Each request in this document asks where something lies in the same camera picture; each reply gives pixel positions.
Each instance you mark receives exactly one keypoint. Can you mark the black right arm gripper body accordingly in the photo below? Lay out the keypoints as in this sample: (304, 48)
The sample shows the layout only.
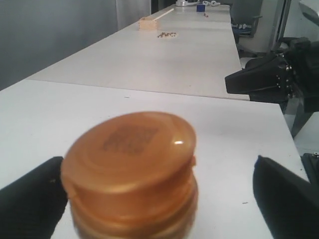
(282, 74)

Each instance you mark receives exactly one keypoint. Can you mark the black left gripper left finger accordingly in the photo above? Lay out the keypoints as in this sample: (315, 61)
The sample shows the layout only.
(32, 206)

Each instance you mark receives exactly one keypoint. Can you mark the wooden stick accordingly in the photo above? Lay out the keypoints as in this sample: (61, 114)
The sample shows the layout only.
(165, 13)

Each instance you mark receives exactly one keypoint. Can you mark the blue box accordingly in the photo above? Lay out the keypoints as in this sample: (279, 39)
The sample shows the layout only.
(200, 8)

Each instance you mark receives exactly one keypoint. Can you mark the pile of small brown pieces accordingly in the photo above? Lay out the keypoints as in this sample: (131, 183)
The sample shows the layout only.
(167, 35)

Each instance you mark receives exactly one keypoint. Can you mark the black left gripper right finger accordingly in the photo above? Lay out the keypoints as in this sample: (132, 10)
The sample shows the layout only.
(288, 203)

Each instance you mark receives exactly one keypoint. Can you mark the dark soy sauce bottle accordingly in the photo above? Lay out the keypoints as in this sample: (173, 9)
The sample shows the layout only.
(131, 177)

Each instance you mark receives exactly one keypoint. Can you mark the small wooden box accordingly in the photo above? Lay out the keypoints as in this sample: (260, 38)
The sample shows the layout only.
(148, 24)

